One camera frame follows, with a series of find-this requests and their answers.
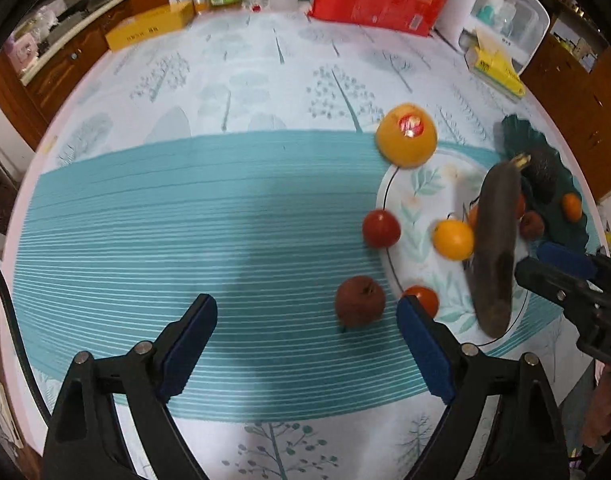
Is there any reddish brown lychee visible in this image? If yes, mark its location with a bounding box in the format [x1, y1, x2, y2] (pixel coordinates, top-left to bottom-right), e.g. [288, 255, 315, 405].
[519, 210, 545, 242]

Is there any red cherry tomato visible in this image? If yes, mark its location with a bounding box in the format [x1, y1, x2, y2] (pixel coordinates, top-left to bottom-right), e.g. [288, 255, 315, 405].
[516, 193, 527, 220]
[362, 209, 402, 249]
[403, 285, 440, 318]

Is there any overripe dark banana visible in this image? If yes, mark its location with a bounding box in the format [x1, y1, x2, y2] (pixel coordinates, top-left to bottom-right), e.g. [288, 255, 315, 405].
[466, 157, 529, 339]

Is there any orange mandarin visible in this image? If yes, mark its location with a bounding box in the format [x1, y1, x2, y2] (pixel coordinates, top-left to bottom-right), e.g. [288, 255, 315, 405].
[467, 204, 479, 230]
[431, 219, 475, 261]

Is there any large orange with sticker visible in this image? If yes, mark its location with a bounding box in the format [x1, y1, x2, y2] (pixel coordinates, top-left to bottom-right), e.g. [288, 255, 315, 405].
[375, 103, 438, 169]

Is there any dark red wrinkled fruit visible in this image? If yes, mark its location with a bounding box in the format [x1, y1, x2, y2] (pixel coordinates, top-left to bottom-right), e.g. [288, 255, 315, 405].
[335, 275, 386, 330]

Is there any dark avocado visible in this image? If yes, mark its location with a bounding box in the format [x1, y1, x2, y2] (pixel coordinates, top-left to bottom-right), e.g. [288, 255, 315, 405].
[521, 148, 559, 205]

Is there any dark green leaf plate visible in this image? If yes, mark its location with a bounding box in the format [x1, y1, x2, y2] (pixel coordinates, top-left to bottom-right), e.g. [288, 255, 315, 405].
[501, 114, 590, 252]

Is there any yellow tissue pack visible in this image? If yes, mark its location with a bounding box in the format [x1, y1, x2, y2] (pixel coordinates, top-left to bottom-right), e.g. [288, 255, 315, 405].
[465, 28, 526, 101]

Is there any white storage box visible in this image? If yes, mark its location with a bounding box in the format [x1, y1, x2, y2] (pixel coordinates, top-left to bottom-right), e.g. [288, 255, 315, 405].
[458, 0, 551, 75]

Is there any tree pattern tablecloth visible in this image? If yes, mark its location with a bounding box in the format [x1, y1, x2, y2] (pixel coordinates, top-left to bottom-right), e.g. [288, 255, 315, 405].
[5, 12, 590, 479]

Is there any wooden cabinet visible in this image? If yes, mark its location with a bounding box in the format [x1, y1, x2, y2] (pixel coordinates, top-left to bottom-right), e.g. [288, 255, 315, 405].
[0, 0, 136, 151]

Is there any yellow cardboard box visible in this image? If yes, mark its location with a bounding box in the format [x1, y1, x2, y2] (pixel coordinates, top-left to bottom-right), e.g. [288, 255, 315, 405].
[106, 0, 194, 52]

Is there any black cable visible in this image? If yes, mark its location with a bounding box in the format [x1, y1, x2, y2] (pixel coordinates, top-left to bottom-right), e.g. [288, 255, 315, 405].
[0, 248, 54, 428]

